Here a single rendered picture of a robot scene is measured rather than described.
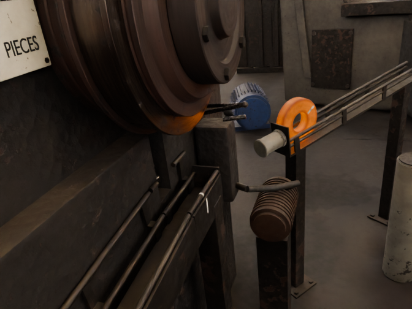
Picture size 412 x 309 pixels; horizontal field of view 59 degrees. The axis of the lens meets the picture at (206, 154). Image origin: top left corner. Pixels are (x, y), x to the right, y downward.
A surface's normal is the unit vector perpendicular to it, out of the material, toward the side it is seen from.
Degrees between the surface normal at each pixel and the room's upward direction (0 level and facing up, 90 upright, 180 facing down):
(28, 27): 90
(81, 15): 87
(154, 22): 94
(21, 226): 0
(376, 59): 90
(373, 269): 0
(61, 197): 0
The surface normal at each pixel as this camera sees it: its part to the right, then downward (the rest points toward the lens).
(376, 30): -0.54, 0.41
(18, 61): 0.94, 0.05
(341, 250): -0.11, -0.90
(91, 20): -0.32, 0.42
